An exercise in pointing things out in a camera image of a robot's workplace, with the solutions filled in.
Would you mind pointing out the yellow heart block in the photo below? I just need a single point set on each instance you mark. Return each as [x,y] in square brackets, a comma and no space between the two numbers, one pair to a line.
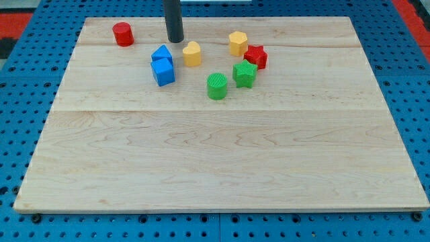
[192,55]

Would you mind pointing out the light wooden board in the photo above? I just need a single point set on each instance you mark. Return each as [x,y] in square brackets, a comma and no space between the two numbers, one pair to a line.
[313,134]

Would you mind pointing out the green star block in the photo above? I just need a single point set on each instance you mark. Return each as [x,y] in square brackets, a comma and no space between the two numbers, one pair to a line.
[244,74]

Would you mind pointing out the red cylinder block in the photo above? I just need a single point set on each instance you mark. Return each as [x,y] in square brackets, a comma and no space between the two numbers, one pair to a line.
[123,34]

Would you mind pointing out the red star block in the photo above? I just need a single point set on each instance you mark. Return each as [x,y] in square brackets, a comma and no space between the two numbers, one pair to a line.
[256,55]

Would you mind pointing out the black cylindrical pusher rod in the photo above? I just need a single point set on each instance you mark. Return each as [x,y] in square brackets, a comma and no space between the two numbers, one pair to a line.
[173,20]

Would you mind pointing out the blue triangle block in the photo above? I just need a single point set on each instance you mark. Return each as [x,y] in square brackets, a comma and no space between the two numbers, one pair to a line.
[162,52]

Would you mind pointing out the green cylinder block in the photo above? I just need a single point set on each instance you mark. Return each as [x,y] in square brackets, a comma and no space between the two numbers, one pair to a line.
[217,86]

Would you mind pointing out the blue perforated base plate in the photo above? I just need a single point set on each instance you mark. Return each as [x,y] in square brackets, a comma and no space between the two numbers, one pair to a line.
[33,71]

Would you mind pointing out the blue cube block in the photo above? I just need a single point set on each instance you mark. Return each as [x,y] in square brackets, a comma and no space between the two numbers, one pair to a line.
[163,71]

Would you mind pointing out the yellow hexagon block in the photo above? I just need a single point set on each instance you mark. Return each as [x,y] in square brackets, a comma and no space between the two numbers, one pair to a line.
[238,43]

